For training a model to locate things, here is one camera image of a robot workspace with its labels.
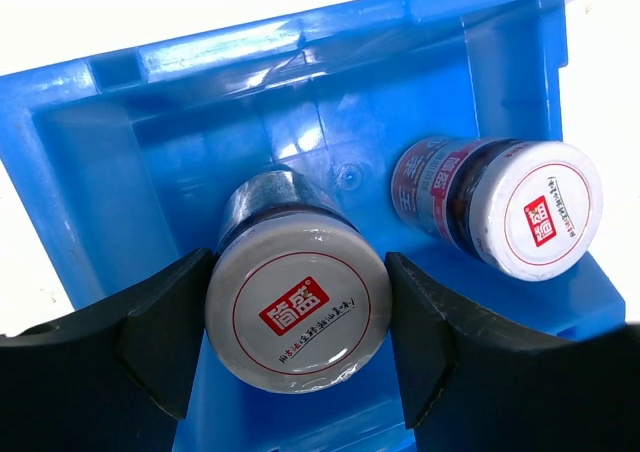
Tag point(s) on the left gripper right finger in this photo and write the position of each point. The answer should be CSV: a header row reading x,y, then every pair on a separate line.
x,y
472,380

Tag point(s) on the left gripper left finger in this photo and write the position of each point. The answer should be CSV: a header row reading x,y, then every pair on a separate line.
x,y
116,375

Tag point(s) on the white-lid spice jar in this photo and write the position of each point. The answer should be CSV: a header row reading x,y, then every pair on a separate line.
x,y
298,300
530,209

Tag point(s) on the blue three-compartment plastic bin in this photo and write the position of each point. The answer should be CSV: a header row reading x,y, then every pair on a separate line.
x,y
125,162

